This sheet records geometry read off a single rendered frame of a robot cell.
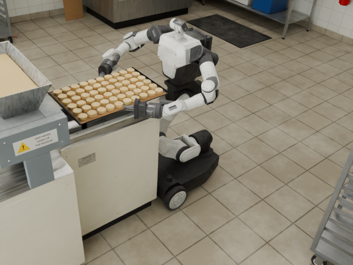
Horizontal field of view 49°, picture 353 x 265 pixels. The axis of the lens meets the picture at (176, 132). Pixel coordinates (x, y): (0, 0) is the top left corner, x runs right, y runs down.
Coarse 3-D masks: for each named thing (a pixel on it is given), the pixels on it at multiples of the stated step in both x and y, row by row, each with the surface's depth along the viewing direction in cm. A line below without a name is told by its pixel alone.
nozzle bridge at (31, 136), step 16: (32, 112) 180; (48, 112) 180; (0, 128) 168; (16, 128) 169; (32, 128) 170; (48, 128) 175; (64, 128) 181; (0, 144) 164; (16, 144) 169; (32, 144) 174; (48, 144) 180; (64, 144) 185; (0, 160) 168; (16, 160) 173; (32, 160) 178; (48, 160) 184; (32, 176) 183; (48, 176) 189
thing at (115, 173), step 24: (72, 120) 235; (96, 120) 236; (144, 120) 241; (96, 144) 225; (120, 144) 237; (144, 144) 251; (72, 168) 222; (96, 168) 235; (120, 168) 248; (144, 168) 264; (96, 192) 245; (120, 192) 260; (144, 192) 278; (96, 216) 257; (120, 216) 274
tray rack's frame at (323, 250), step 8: (336, 216) 278; (328, 224) 272; (344, 224) 273; (352, 224) 273; (328, 232) 266; (344, 232) 266; (320, 240) 260; (336, 240) 260; (352, 240) 261; (320, 248) 254; (328, 248) 255; (336, 248) 255; (344, 248) 255; (352, 248) 256; (320, 256) 253; (328, 256) 250; (336, 256) 250; (344, 256) 250; (320, 264) 255; (336, 264) 247; (344, 264) 245; (352, 264) 245
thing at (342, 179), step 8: (352, 152) 207; (352, 160) 209; (344, 168) 214; (344, 176) 216; (336, 192) 224; (336, 200) 230; (328, 208) 233; (328, 216) 235; (320, 224) 242; (320, 232) 244; (312, 248) 255
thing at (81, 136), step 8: (112, 120) 227; (120, 120) 229; (128, 120) 233; (136, 120) 237; (88, 128) 219; (96, 128) 220; (104, 128) 224; (112, 128) 228; (72, 136) 212; (80, 136) 216; (88, 136) 219; (96, 136) 223; (72, 144) 215
